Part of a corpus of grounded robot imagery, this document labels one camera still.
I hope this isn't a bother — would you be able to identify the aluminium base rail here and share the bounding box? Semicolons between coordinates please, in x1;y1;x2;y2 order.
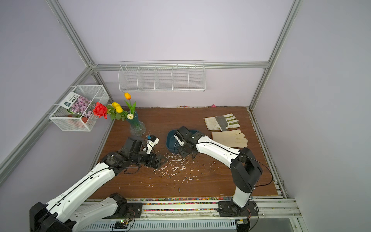
57;197;290;232

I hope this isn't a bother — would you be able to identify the white wire side basket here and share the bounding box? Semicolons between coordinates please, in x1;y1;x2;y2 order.
49;85;109;132

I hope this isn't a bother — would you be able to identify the glass flower vase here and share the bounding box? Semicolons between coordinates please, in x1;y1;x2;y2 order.
127;111;146;137

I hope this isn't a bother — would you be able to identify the cream canvas work glove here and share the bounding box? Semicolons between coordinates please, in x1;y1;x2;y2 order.
211;130;248;148

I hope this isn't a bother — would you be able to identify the red artificial rose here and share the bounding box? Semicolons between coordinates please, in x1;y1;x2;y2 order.
93;102;108;119

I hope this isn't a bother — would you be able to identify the yellow artificial tulips bunch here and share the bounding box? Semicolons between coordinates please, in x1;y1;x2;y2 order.
106;92;136;121

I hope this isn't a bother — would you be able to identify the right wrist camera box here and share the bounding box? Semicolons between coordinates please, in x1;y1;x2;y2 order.
174;131;186;147

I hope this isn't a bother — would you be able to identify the white wire wall shelf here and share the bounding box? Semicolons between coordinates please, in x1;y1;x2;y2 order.
118;60;206;92

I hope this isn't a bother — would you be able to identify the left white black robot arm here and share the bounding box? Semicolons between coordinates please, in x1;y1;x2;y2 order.
30;135;162;232

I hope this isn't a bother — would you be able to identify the purple flower packet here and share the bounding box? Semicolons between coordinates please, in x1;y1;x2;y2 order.
59;92;96;119

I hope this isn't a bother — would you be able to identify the teal plastic storage box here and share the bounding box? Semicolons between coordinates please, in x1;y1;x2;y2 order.
166;126;205;154

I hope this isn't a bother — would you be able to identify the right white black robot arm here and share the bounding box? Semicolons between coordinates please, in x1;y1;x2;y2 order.
174;126;263;208

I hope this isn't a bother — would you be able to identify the white grey work glove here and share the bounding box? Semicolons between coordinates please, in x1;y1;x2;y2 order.
204;114;240;131

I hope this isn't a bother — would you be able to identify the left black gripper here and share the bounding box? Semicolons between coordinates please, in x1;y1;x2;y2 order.
130;148;168;168

